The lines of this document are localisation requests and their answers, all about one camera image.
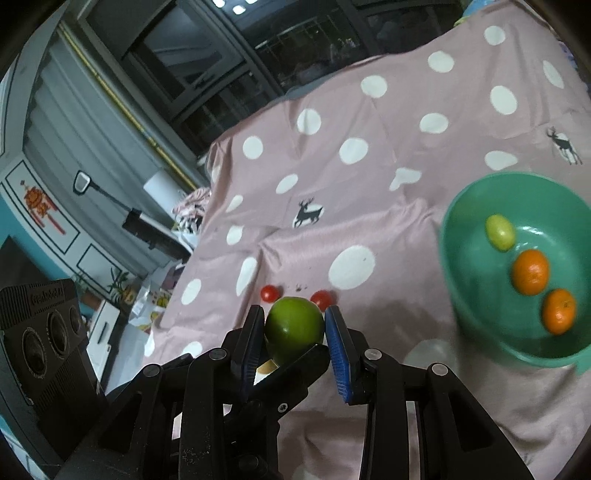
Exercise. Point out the orange tangerine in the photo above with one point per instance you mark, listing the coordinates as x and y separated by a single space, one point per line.
531 272
559 311

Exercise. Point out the potted green plant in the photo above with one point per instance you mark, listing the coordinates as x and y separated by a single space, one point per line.
120 284

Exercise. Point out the red wall ornament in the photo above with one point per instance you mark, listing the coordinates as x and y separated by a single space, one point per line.
39 205

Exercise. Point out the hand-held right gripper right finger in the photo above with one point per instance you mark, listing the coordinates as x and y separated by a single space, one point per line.
337 360

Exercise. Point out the grey panelled cabinet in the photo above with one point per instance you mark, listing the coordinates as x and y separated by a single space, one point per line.
69 115

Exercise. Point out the dark window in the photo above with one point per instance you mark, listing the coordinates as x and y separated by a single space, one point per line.
258 55

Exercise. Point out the red cherry tomato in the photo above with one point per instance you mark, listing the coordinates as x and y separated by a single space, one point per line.
322 299
270 293

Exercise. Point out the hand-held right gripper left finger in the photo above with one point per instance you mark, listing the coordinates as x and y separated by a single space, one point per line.
251 350

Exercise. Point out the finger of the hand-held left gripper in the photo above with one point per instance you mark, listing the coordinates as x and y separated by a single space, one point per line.
295 383

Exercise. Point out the green plastic bowl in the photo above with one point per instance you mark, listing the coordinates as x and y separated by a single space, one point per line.
466 286

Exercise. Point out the pink dotted blanket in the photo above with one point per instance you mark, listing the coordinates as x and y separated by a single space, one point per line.
392 115

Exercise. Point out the small yellow-green fruit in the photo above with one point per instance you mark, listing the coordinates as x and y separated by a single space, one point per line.
500 232

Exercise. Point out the pile of pink clothes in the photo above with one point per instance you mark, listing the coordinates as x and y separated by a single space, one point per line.
191 205

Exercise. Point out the large green apple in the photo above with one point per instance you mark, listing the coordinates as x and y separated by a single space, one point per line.
293 323

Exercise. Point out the white paper roll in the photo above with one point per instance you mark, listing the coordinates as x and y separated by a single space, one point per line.
161 187

